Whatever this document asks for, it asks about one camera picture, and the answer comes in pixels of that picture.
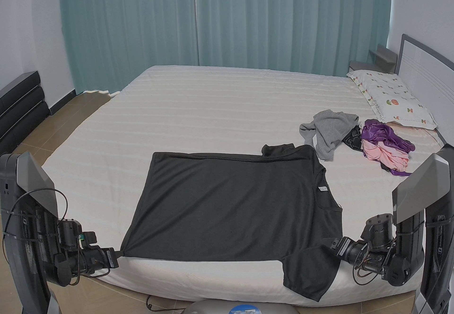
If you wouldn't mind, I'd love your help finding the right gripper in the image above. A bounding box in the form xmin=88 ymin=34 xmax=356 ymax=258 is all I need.
xmin=330 ymin=237 xmax=366 ymax=265

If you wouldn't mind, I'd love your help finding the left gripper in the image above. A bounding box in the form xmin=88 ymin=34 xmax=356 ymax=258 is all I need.
xmin=84 ymin=246 xmax=120 ymax=275

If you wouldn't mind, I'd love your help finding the black T-shirt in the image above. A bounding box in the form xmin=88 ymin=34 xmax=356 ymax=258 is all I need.
xmin=121 ymin=143 xmax=344 ymax=302

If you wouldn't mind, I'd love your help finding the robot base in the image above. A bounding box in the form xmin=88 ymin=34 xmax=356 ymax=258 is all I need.
xmin=183 ymin=299 xmax=300 ymax=314

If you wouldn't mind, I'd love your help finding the pile of clothes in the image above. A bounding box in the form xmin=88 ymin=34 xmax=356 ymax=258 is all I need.
xmin=341 ymin=119 xmax=416 ymax=177

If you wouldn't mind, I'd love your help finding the bed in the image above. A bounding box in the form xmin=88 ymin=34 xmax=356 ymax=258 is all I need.
xmin=41 ymin=34 xmax=454 ymax=306

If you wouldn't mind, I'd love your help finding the grey garment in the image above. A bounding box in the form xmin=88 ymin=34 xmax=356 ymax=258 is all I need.
xmin=299 ymin=110 xmax=360 ymax=161

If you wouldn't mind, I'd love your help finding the white printed pillow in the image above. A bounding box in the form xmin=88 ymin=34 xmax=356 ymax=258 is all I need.
xmin=346 ymin=69 xmax=437 ymax=130

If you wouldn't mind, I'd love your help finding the black chest of drawers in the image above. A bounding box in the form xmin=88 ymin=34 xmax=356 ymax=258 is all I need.
xmin=0 ymin=71 xmax=49 ymax=166

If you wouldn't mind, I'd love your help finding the grey bedside table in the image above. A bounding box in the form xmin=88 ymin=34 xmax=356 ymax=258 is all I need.
xmin=349 ymin=44 xmax=398 ymax=75

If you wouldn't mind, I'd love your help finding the blue-green curtain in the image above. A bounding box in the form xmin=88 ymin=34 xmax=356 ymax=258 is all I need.
xmin=58 ymin=0 xmax=199 ymax=94
xmin=195 ymin=0 xmax=393 ymax=75

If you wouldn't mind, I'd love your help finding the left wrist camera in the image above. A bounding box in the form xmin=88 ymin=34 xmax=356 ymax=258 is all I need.
xmin=79 ymin=231 xmax=99 ymax=248

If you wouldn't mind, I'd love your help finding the black cable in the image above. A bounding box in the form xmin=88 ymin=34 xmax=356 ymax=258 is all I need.
xmin=2 ymin=188 xmax=69 ymax=253
xmin=145 ymin=294 xmax=190 ymax=310

